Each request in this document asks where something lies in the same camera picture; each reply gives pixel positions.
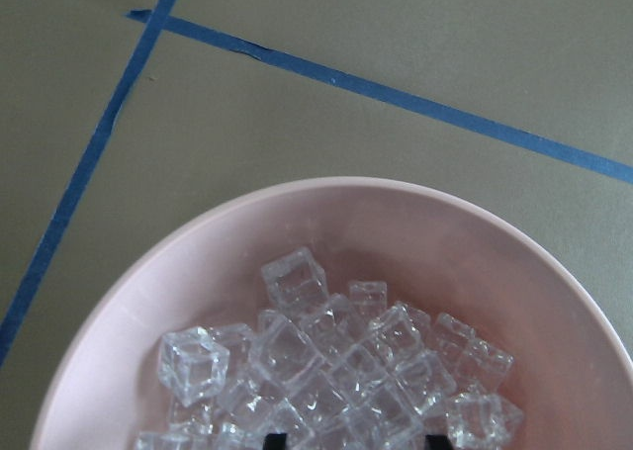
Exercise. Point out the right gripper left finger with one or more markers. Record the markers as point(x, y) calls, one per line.
point(275, 441)

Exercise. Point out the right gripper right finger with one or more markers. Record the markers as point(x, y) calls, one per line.
point(437, 442)

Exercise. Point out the pink bowl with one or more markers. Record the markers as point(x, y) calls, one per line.
point(572, 376)

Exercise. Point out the clear ice cubes pile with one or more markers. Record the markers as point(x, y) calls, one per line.
point(332, 371)

